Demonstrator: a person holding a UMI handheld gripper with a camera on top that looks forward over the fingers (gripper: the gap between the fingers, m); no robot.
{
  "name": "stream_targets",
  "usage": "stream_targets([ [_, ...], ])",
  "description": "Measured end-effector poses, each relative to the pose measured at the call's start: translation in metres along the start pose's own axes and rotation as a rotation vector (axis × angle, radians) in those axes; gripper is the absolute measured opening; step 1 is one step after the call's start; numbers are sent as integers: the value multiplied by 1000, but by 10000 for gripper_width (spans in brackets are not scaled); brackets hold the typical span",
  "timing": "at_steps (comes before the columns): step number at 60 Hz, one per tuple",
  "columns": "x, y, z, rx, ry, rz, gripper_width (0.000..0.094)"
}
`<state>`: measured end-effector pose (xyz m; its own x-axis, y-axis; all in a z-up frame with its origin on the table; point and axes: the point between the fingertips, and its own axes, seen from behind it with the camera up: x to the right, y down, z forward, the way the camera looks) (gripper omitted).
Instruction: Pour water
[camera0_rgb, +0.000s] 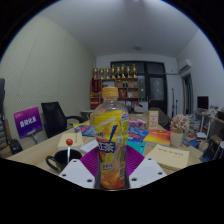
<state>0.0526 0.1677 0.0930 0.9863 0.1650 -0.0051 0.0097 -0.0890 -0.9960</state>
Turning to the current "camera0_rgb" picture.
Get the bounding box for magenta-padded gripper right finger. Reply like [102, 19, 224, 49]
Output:
[125, 144, 168, 190]

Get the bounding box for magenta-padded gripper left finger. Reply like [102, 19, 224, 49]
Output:
[58, 145, 101, 190]

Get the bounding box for yellow-labelled drink bottle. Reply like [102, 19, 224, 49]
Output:
[89, 86, 130, 191]

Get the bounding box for black dotted mug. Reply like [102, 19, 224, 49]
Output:
[45, 148, 83, 174]

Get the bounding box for tan paper pad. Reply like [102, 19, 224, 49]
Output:
[144, 143, 190, 170]

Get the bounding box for white paper sheet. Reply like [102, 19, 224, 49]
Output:
[79, 139, 99, 154]

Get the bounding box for red-ball white stirrer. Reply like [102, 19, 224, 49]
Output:
[65, 138, 74, 165]

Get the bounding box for beige flat box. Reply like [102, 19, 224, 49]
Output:
[57, 132, 84, 151]

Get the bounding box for orange red booklet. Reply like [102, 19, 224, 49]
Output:
[143, 129, 172, 145]

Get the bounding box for red and blue brochure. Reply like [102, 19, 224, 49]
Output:
[128, 126, 149, 144]

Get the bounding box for pink packet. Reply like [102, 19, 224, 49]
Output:
[129, 119, 148, 129]

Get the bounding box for orange standing card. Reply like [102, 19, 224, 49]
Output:
[147, 109, 160, 130]

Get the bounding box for pink flowers in white pot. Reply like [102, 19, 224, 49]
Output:
[169, 114, 191, 148]

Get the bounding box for grey office chair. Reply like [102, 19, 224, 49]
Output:
[148, 106, 171, 128]

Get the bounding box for black office chair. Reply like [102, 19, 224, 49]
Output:
[40, 101, 86, 139]

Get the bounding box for stack of books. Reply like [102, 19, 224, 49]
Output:
[184, 113, 202, 138]

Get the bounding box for purple sign board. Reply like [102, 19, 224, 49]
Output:
[13, 106, 44, 139]

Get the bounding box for dark glass door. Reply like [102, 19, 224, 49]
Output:
[110, 60, 168, 114]

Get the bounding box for wooden shelf unit with trophies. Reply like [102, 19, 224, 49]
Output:
[89, 63, 140, 109]

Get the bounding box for wooden side desk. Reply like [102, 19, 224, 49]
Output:
[194, 109, 224, 138]

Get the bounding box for black computer monitor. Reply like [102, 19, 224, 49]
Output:
[196, 95, 210, 111]

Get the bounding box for white wall air conditioner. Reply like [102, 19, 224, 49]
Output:
[176, 58, 193, 73]

